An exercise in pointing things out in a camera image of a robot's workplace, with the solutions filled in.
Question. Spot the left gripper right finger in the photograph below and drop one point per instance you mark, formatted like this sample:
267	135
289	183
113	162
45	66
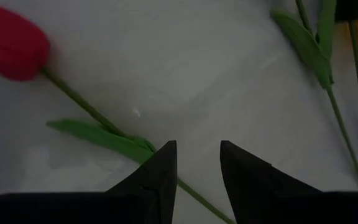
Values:
275	199

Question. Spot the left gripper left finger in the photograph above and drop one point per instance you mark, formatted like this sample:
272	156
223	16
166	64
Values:
135	199

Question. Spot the orange artificial tulip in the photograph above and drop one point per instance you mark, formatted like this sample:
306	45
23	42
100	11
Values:
11	43

